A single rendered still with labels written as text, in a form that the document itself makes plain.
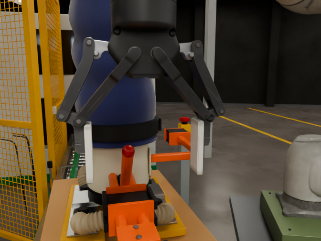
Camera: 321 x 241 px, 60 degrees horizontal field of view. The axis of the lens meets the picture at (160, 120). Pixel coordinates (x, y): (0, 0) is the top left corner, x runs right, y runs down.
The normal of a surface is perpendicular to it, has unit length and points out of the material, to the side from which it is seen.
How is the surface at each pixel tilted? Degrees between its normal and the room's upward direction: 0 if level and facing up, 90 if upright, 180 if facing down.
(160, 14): 90
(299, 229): 1
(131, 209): 90
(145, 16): 90
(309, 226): 1
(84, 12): 79
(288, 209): 15
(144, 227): 0
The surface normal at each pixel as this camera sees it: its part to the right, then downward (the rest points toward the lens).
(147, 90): 0.87, -0.17
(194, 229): 0.00, -0.98
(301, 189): -0.62, 0.19
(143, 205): 0.23, 0.17
